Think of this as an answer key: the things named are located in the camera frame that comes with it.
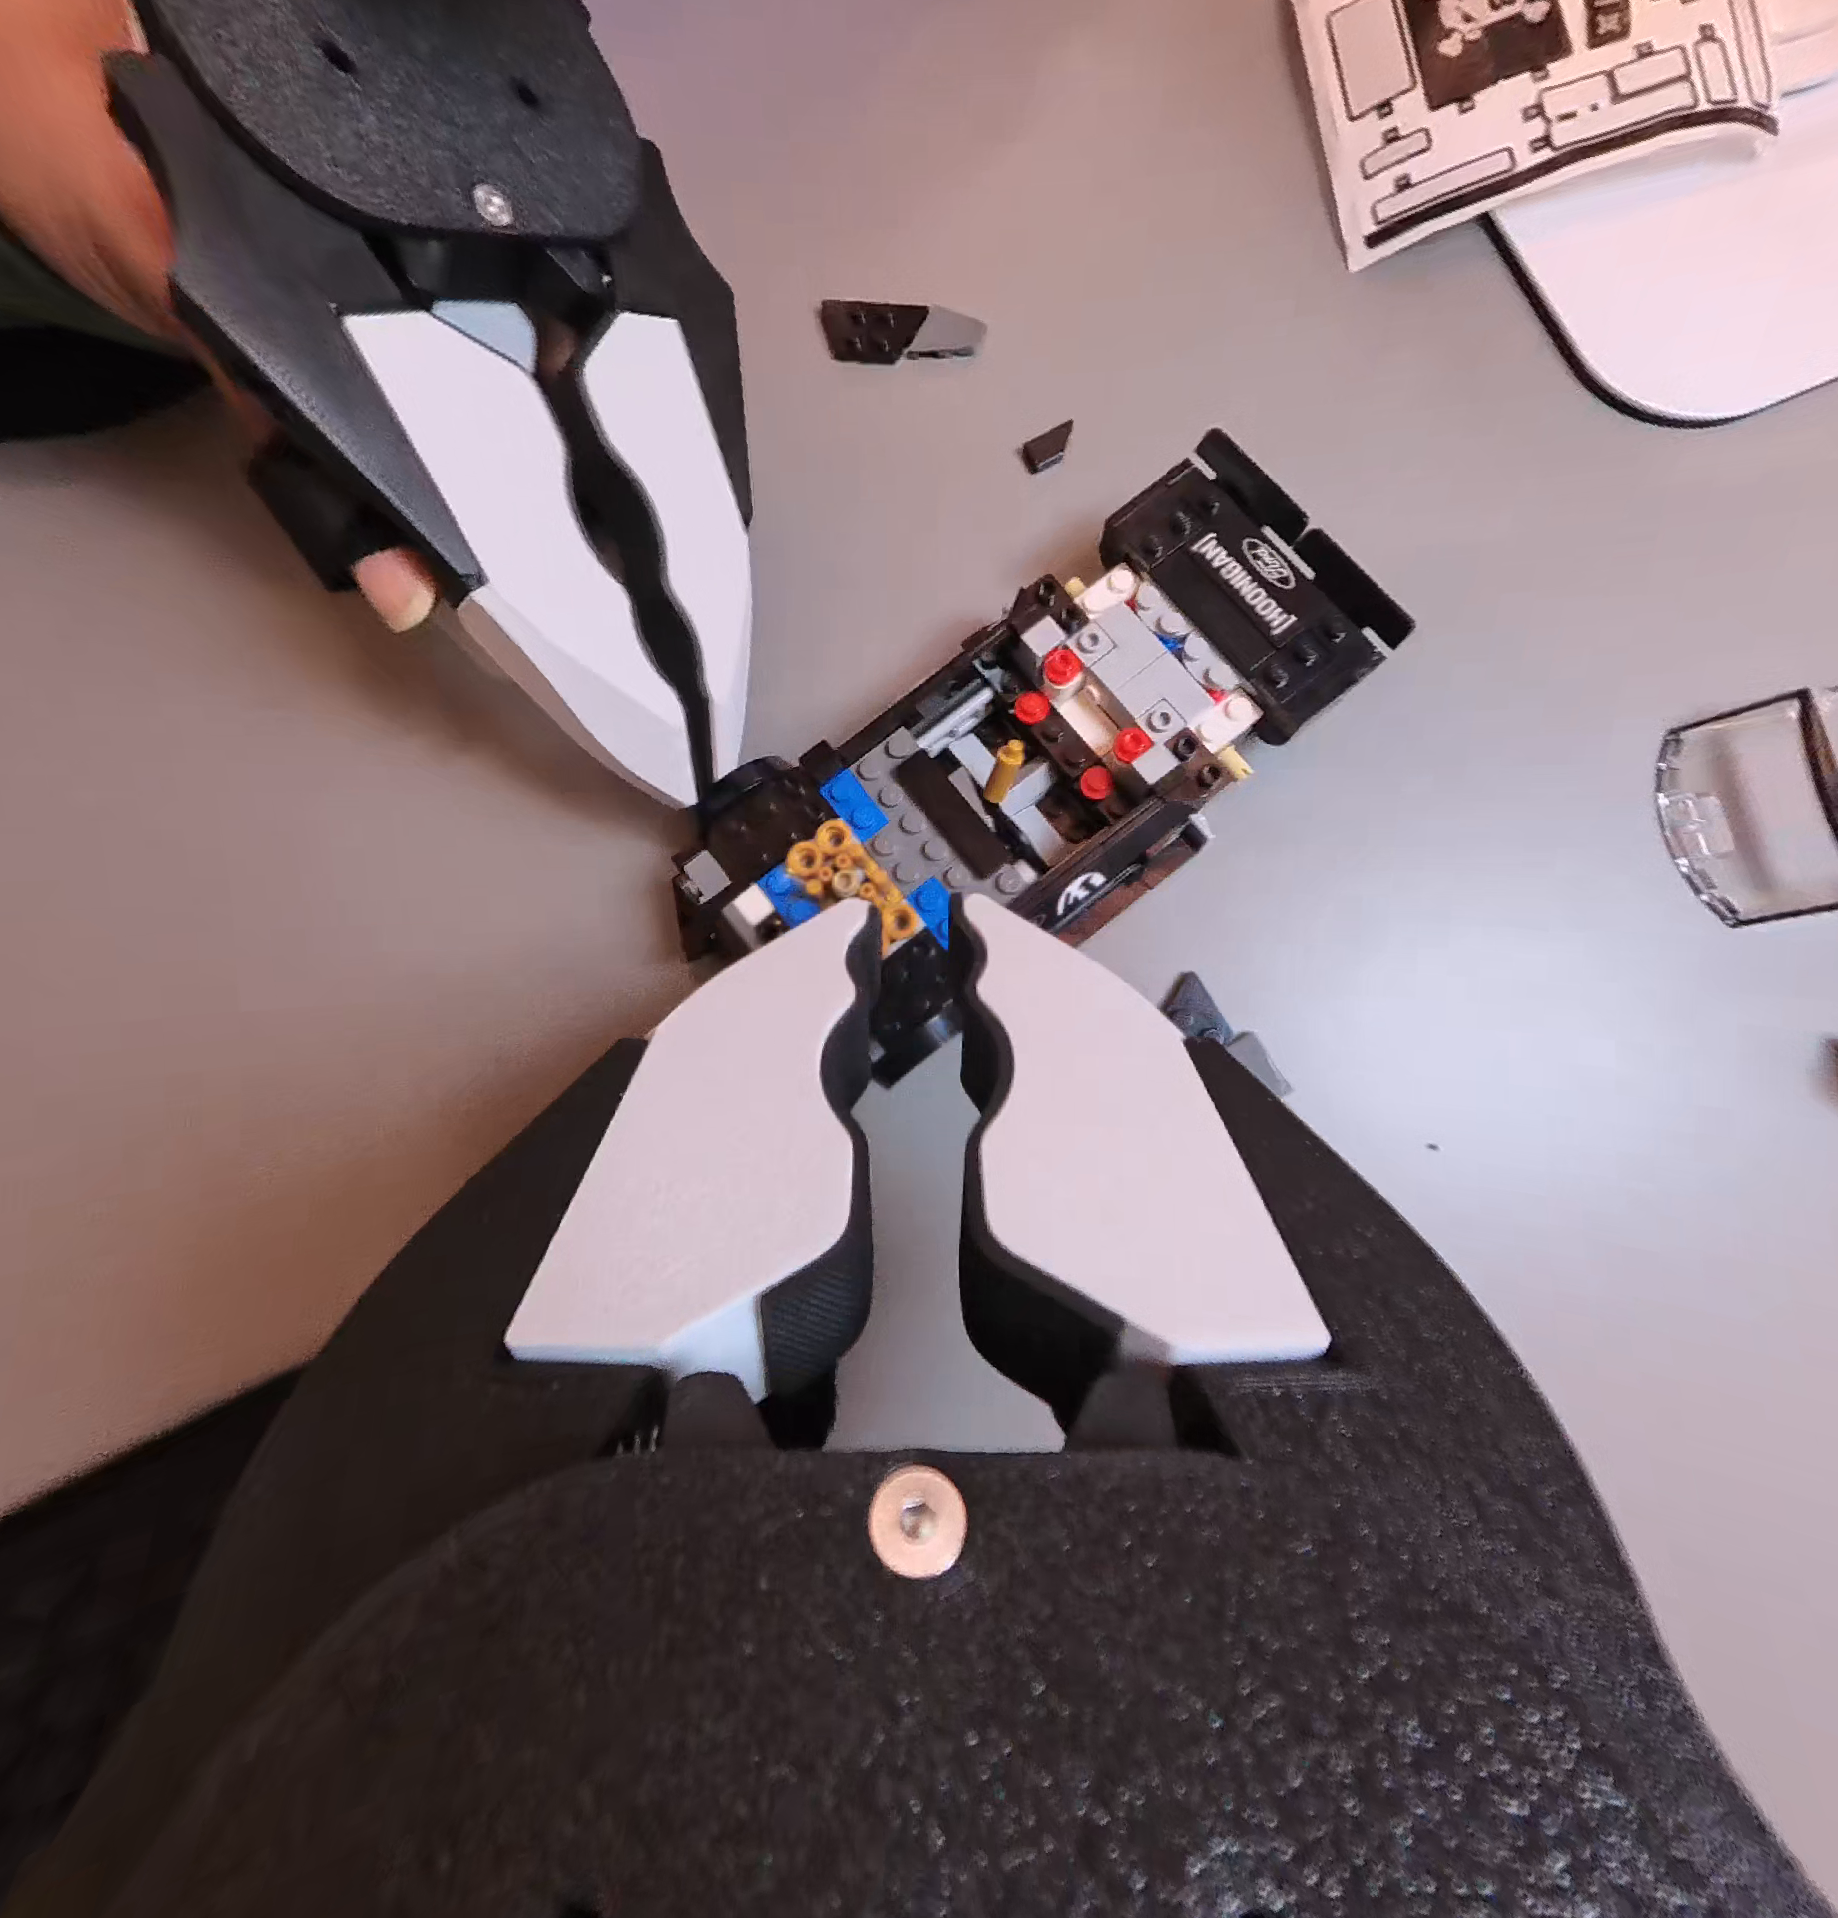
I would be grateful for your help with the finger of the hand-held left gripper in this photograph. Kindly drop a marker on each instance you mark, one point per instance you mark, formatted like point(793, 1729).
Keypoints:
point(516, 510)
point(695, 510)

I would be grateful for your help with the lego sticker sheet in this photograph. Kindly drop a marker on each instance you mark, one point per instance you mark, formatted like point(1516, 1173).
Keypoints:
point(1396, 166)

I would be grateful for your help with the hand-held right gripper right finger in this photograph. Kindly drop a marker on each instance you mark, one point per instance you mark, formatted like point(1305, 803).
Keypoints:
point(1141, 1182)

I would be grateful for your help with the lego car model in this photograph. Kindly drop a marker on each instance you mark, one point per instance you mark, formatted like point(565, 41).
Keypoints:
point(1068, 722)

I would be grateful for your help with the clear lego windshield piece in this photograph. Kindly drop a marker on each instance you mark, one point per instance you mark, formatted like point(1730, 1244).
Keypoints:
point(1757, 871)

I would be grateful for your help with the grey wedge lego piece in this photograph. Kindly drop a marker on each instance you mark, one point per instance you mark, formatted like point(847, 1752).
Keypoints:
point(947, 335)

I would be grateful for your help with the tiny black lego piece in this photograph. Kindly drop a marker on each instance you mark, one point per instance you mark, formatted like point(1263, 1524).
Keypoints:
point(1044, 442)

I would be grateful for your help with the person's left hand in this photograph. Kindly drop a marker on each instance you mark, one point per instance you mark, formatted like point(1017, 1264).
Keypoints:
point(48, 117)

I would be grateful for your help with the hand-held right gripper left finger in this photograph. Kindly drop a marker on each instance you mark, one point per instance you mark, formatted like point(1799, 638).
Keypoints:
point(695, 1182)

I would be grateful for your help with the black wedge lego plate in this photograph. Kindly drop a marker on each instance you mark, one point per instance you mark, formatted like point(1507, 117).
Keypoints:
point(868, 329)

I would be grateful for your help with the dark lego slope piece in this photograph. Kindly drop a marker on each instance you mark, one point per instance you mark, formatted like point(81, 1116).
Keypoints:
point(1220, 1028)

